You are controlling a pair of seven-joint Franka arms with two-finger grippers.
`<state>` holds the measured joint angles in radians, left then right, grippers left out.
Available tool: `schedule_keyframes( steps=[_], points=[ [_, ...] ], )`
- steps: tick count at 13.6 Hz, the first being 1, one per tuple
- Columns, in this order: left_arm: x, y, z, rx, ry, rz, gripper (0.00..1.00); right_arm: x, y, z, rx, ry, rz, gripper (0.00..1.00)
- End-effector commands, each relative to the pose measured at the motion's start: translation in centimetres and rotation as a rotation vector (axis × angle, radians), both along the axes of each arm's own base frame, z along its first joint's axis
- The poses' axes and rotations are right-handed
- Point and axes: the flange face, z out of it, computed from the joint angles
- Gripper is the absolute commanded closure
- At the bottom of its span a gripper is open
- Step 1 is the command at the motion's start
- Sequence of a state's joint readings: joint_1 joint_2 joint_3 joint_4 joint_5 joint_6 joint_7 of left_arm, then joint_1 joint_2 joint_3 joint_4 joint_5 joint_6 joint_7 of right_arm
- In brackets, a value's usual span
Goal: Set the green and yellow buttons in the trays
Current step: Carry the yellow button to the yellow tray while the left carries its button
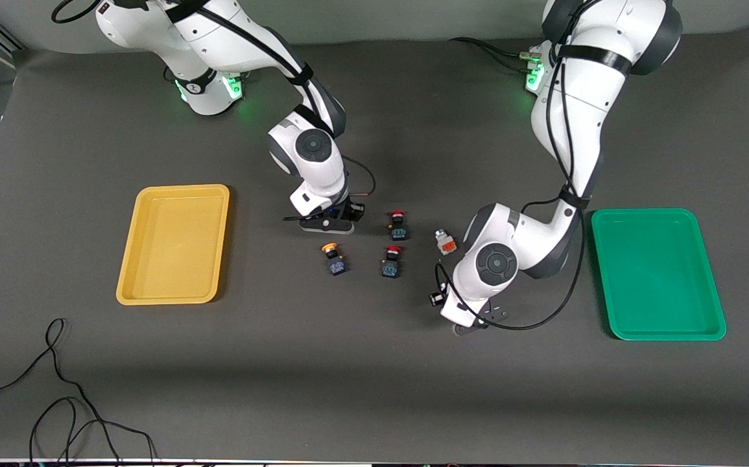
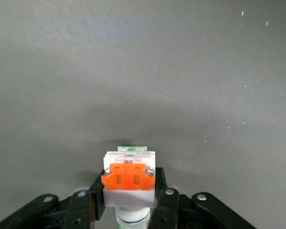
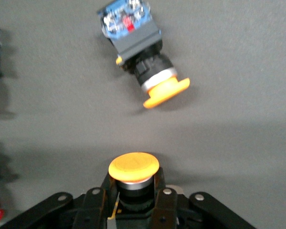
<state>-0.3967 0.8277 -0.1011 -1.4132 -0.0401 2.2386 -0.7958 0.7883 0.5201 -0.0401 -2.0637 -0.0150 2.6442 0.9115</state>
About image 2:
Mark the green button white orange block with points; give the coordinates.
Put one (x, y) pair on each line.
(128, 181)

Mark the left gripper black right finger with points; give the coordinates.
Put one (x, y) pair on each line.
(171, 210)

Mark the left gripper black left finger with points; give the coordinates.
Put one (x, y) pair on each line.
(81, 210)

